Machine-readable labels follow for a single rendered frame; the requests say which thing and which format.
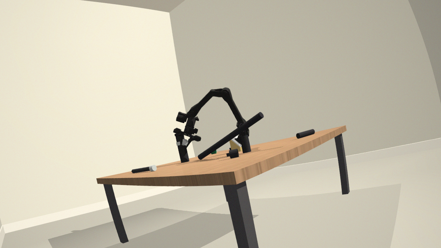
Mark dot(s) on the grey faceted cup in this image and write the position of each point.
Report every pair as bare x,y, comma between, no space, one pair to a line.
184,142

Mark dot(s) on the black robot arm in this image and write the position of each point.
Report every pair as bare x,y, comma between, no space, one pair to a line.
225,93

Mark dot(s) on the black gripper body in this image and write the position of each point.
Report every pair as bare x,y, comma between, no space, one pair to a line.
197,138

